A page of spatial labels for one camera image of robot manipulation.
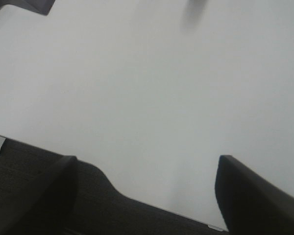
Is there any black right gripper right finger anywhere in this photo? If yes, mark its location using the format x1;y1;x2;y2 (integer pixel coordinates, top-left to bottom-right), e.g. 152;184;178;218
215;155;294;235

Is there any grey plastic dustpan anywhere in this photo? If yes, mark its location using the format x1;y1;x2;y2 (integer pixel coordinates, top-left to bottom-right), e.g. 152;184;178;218
16;0;55;16

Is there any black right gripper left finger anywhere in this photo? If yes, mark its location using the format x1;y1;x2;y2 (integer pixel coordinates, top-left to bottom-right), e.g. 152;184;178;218
0;156;78;235

